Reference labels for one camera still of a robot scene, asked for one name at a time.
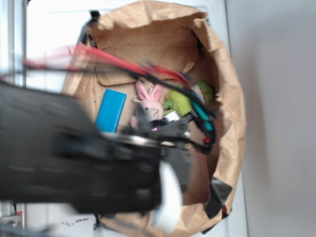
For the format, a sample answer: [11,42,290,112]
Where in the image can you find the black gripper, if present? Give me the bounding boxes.
[123,116,193,193]

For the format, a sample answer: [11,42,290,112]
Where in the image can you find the pink plush bunny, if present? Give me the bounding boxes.
[133,80,163,121]

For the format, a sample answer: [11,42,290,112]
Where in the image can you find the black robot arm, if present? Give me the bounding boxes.
[0,83,191,214]

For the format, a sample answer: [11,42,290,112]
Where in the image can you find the green plush frog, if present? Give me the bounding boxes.
[162,80,214,119]

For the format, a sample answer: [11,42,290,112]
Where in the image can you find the blue rectangular block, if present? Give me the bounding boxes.
[95,89,126,133]

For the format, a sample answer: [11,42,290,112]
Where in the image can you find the brown paper bag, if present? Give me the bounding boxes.
[62,0,247,237]

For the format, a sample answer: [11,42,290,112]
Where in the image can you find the red and black wire bundle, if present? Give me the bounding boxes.
[23,45,218,155]

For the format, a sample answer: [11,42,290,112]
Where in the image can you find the aluminium frame rail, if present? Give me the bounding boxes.
[0,0,27,237]

